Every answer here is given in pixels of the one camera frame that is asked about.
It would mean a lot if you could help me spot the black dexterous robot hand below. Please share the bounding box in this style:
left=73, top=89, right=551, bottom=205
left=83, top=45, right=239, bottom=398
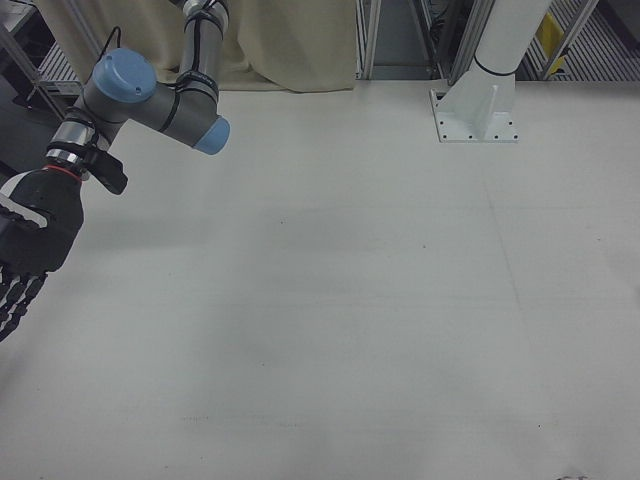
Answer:
left=0, top=168, right=86, bottom=344

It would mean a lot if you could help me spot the grey metal shelf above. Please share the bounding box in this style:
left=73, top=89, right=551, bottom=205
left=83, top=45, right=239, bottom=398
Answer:
left=0, top=0, right=85, bottom=107

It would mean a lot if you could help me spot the beige curtain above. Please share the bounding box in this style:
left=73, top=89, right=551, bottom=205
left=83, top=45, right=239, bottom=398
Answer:
left=35, top=0, right=359, bottom=94

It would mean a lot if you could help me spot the yellow tag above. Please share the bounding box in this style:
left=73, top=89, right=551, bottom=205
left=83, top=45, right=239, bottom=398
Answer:
left=535, top=12, right=568, bottom=76

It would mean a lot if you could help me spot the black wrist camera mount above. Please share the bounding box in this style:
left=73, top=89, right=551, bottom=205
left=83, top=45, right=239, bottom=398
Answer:
left=83, top=148, right=129, bottom=196

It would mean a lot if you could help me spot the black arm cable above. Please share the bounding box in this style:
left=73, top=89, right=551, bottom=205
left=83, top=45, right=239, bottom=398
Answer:
left=102, top=26, right=124, bottom=57

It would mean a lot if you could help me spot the aluminium frame rack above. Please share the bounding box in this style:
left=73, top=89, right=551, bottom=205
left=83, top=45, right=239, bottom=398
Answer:
left=355, top=0, right=640, bottom=82

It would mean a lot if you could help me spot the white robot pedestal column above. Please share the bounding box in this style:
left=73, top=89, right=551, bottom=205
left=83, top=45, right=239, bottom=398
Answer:
left=429, top=0, right=551, bottom=144

